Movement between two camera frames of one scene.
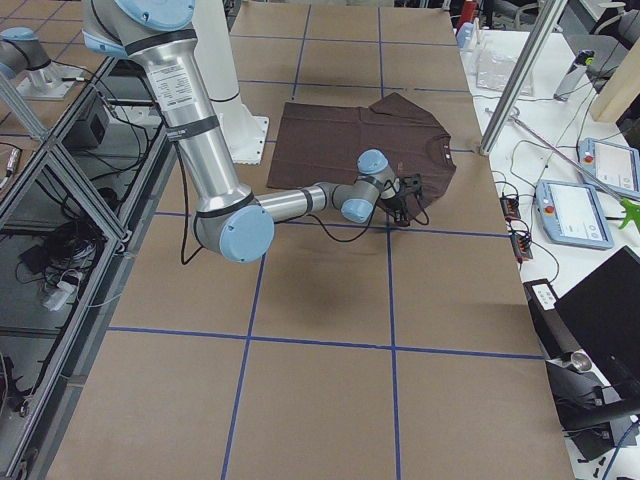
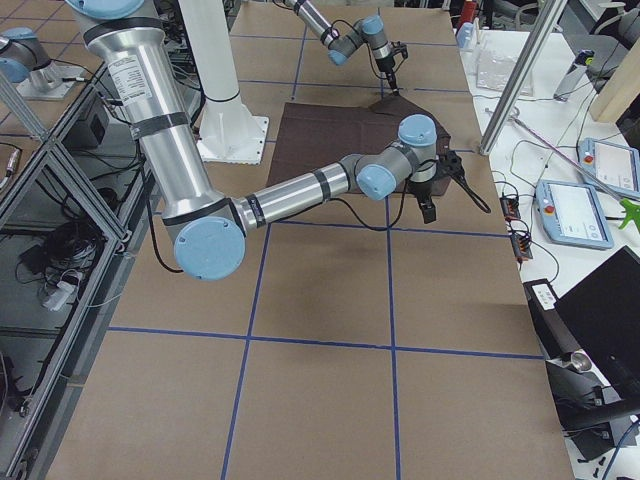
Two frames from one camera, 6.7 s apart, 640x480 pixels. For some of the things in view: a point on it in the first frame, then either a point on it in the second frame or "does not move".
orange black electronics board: [520, 239] does not move
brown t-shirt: [311, 145] does not move
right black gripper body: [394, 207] → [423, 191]
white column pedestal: [246, 135] does not move
